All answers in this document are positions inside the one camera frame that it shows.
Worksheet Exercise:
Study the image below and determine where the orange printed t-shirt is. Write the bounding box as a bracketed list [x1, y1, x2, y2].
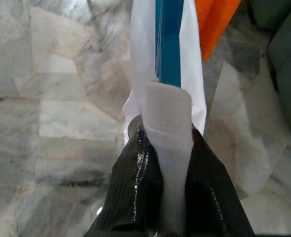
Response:
[193, 0, 242, 62]

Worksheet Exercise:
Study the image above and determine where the small white undershirt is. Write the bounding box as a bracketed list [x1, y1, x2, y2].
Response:
[122, 0, 208, 237]

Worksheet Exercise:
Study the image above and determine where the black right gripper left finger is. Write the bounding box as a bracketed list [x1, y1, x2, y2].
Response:
[83, 118, 165, 237]

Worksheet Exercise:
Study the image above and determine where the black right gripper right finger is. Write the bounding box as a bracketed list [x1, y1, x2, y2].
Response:
[184, 124, 256, 237]

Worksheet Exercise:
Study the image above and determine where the dark grey sofa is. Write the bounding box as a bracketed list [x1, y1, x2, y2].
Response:
[248, 0, 291, 162]

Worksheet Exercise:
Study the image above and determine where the blue plastic hanger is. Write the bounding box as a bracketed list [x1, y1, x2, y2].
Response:
[154, 0, 185, 87]

